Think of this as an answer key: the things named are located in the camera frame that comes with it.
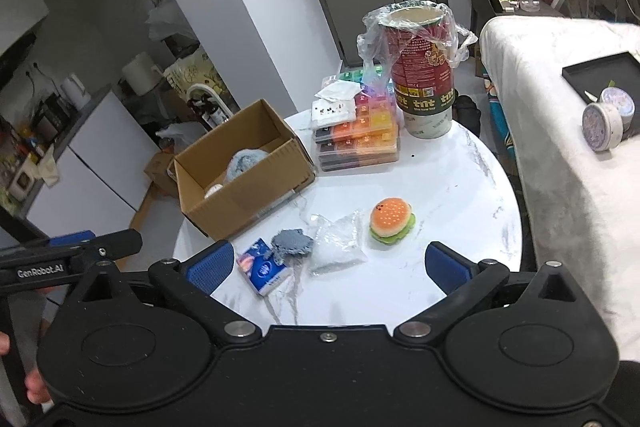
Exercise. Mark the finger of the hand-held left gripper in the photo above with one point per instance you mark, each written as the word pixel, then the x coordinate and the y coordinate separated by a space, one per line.
pixel 115 243
pixel 70 236

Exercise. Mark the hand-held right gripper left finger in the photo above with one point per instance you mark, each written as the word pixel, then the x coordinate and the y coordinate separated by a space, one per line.
pixel 212 267

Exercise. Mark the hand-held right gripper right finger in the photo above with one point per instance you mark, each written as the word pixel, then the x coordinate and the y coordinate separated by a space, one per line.
pixel 447 268

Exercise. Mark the brown cardboard box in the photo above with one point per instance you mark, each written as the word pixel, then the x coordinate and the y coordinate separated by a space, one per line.
pixel 250 207

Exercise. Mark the blue-grey fluffy plush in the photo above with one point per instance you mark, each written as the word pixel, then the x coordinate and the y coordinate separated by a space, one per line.
pixel 245 164

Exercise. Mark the person's left hand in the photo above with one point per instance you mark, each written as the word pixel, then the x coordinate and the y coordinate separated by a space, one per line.
pixel 37 387

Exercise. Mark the blue tissue packet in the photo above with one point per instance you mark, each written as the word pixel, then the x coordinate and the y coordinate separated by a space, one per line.
pixel 265 274

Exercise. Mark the burger plush toy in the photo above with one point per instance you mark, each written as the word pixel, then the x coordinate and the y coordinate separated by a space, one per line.
pixel 392 219

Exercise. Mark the white cabinet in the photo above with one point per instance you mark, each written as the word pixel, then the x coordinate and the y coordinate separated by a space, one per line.
pixel 100 167

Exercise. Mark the beige cloth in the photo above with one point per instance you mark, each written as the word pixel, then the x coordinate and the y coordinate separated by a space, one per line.
pixel 47 162

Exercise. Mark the brown floor carton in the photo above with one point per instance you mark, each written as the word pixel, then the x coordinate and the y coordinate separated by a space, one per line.
pixel 160 174

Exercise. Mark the grey-blue knitted piece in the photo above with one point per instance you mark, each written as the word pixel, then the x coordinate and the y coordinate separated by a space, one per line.
pixel 292 244

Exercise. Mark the clear plastic bag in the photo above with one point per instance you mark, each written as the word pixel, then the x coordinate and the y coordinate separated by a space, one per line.
pixel 332 252

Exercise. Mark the dark countertop appliance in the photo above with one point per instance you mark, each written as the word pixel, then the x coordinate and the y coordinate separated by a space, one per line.
pixel 50 119

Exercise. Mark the white plastic bag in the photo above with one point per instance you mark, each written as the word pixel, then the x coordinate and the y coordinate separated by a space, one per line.
pixel 177 138

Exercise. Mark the white kettle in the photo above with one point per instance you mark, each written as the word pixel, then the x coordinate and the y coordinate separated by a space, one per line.
pixel 75 92

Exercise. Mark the stacked colourful compartment boxes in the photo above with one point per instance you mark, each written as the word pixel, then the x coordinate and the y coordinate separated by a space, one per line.
pixel 360 147

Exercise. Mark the blue printed bag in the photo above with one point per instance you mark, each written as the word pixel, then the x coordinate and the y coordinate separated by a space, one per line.
pixel 500 122

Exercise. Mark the bed with white blanket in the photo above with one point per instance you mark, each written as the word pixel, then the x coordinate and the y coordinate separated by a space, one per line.
pixel 560 157

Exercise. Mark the red paper bucket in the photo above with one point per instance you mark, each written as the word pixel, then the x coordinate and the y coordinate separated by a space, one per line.
pixel 425 107

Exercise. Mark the white cylinder container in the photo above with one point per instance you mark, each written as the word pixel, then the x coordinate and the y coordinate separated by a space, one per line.
pixel 140 74

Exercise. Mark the yellow patterned bag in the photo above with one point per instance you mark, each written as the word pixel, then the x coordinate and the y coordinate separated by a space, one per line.
pixel 192 69

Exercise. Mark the white studded card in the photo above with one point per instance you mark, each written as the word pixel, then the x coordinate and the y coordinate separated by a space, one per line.
pixel 332 114

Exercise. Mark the white flat packet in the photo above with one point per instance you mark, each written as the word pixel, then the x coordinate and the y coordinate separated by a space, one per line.
pixel 340 91

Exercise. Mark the round patterned tin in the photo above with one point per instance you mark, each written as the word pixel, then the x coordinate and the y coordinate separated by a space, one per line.
pixel 620 98
pixel 600 127

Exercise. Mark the person's leg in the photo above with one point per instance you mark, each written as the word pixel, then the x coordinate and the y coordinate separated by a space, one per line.
pixel 627 397

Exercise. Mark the black tray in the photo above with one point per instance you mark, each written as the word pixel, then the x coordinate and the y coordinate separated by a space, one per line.
pixel 600 72

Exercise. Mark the small green container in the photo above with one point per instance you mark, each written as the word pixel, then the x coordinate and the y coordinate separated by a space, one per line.
pixel 507 1

